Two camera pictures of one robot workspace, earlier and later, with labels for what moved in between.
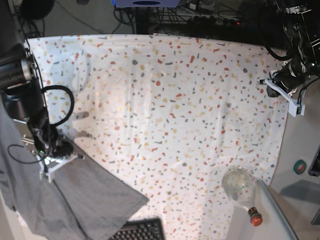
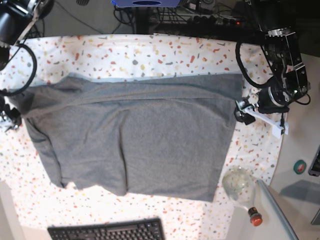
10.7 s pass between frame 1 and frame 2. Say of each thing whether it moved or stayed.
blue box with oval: stayed
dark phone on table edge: stayed
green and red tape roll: stayed
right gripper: moved
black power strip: stayed
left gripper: moved
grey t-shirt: moved
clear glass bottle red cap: stayed
